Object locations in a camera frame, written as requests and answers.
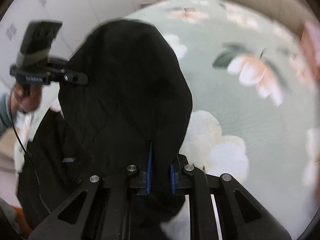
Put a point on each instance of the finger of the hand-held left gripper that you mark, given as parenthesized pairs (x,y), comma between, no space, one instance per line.
(72,78)

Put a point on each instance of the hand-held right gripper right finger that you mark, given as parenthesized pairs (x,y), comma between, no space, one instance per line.
(172,177)

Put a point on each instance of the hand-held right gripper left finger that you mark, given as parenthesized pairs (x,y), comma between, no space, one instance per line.
(149,170)

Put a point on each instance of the black hooded jacket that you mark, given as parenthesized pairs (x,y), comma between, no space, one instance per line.
(125,92)

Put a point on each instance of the person's left hand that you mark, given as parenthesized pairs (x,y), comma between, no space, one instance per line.
(27,102)

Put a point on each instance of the bed with floral sheet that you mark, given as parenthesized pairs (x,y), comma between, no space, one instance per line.
(250,117)

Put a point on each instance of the folded pink quilt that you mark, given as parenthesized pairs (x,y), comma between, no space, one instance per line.
(312,47)

